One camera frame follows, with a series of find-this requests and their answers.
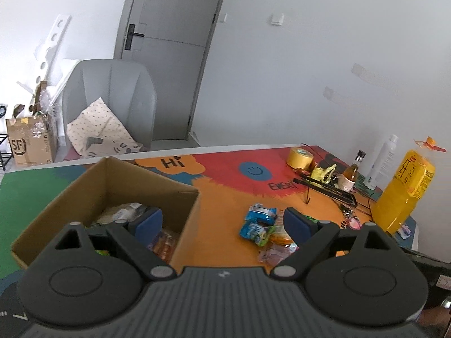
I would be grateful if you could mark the grey door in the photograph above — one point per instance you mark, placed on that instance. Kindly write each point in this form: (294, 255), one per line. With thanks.
(169, 77)

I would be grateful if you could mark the cardboard box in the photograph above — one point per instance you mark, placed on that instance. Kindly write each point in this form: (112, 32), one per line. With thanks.
(186, 221)

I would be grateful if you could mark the orange snack packet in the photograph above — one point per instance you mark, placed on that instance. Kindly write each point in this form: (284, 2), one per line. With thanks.
(280, 236)

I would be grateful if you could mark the large orange juice bottle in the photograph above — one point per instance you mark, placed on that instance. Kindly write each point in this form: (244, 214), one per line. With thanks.
(401, 197)

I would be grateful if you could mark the white spray bottle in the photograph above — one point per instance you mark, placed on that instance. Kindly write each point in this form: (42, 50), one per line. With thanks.
(380, 165)

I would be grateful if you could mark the colourful printed table mat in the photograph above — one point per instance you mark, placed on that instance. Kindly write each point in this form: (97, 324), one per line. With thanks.
(222, 197)

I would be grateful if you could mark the yellow tape roll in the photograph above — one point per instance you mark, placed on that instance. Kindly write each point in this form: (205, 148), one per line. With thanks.
(299, 157)

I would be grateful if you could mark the small glass bottle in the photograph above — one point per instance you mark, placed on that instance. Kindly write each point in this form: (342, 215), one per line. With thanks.
(348, 177)

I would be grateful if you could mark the white perforated board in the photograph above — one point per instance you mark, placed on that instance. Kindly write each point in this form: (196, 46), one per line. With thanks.
(53, 42)

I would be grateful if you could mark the dotted cream cushion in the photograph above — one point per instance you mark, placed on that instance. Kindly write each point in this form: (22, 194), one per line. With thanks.
(102, 126)

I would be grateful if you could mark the grey chair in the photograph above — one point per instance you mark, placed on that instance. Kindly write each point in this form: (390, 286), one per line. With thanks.
(123, 88)

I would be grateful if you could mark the white light switch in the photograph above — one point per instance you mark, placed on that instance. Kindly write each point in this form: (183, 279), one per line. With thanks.
(277, 19)

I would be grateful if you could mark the brown shipping carton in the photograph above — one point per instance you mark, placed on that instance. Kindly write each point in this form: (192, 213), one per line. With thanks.
(31, 148)

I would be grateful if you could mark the black shoe rack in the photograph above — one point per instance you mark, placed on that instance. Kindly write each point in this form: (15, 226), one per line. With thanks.
(3, 148)

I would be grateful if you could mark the small green snack packet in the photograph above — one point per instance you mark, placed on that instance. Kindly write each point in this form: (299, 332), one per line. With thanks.
(312, 219)

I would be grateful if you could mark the orange sausage stick packet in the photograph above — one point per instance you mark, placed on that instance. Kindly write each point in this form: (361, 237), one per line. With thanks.
(164, 246)

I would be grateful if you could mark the black folding stand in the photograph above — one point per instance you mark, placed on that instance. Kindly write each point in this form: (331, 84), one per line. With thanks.
(327, 192)

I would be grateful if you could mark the clear plastic wrap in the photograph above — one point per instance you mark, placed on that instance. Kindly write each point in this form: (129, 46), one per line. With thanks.
(45, 112)

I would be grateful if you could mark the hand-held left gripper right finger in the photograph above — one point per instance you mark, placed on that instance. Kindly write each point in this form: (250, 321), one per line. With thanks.
(297, 223)

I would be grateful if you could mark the yellow crumpled glove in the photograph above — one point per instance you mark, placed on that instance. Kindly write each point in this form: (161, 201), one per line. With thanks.
(322, 174)

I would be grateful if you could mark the long white bread packet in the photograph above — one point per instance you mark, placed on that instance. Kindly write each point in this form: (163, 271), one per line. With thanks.
(121, 213)

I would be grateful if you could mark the clear snack packet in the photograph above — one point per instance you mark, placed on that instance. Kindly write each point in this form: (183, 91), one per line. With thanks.
(274, 253)

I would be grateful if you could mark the blue snack packet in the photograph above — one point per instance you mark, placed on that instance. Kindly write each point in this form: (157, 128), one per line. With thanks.
(254, 233)
(262, 214)

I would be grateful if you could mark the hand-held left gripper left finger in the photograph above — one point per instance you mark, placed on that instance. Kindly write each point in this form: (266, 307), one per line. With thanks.
(148, 223)

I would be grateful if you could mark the small tissue packet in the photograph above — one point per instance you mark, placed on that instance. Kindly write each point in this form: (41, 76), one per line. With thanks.
(404, 231)

